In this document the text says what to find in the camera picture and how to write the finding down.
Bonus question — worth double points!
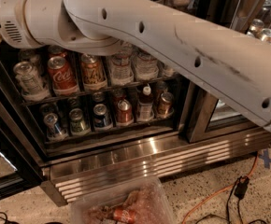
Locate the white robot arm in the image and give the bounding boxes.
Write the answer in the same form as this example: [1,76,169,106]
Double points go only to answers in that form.
[0,0,271,132]

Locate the front silver soda can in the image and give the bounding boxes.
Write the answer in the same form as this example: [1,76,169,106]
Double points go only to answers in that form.
[13,62,50,102]

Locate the front red Coca-Cola can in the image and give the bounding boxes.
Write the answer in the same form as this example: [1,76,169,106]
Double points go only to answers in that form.
[48,56,79,96]

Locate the front orange soda can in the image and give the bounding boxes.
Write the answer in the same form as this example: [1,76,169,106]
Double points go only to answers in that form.
[80,54,107,91]

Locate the blue silver bottom can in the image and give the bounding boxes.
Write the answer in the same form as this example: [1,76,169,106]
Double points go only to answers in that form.
[43,113,68,141]

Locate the green bottom shelf can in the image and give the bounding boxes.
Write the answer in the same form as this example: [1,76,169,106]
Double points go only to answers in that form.
[69,108,91,136]

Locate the open left fridge door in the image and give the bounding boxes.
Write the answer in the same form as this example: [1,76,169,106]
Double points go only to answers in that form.
[0,90,42,200]

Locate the dark blue bottom can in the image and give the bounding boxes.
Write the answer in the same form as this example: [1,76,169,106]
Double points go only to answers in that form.
[93,104,113,131]

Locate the red bottom shelf can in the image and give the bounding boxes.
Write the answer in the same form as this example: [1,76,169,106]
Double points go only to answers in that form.
[116,99,134,126]

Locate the copper bottom shelf can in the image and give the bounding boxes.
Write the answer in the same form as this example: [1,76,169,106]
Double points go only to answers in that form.
[157,91,174,117]

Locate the Coca-Cola can in bin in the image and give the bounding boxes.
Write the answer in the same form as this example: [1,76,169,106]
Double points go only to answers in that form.
[113,207,136,224]

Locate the right glass fridge door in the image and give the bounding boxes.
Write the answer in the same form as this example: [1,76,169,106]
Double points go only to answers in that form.
[185,82,258,143]

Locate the left clear water bottle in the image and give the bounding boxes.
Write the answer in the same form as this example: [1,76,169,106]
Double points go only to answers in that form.
[108,50,134,85]

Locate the clear water bottle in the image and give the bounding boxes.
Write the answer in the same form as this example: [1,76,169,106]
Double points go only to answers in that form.
[108,50,134,85]
[133,49,159,80]

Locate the right clear water bottle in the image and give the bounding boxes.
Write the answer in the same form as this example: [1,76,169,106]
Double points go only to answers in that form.
[133,49,159,80]

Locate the small white cap bottle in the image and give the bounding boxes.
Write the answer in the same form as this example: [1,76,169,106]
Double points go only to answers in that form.
[136,86,153,121]

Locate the clear plastic bin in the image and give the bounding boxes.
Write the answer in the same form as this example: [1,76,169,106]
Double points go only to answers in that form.
[70,176,176,224]

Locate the black power adapter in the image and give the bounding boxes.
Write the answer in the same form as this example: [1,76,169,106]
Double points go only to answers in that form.
[235,177,250,200]

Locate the orange extension cord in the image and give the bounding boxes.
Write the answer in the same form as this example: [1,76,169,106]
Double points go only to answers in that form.
[180,151,260,224]

